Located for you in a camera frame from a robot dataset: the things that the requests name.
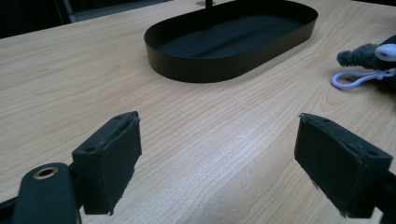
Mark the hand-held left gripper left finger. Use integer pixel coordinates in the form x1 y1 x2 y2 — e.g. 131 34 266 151
71 110 143 217

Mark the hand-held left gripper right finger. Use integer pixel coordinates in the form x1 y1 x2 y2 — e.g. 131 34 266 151
293 112 394 218

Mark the grey plush toy keychain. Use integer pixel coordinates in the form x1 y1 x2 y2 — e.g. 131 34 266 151
330 35 396 91

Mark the black oval metal tray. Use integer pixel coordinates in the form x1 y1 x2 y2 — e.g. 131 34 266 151
143 0 319 84

